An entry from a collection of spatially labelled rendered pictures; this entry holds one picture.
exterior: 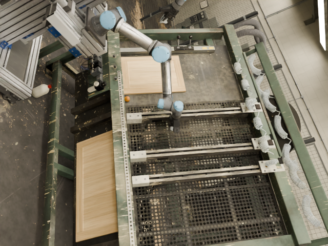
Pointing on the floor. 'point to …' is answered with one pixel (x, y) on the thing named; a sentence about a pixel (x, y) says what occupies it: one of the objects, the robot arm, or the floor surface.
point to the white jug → (40, 90)
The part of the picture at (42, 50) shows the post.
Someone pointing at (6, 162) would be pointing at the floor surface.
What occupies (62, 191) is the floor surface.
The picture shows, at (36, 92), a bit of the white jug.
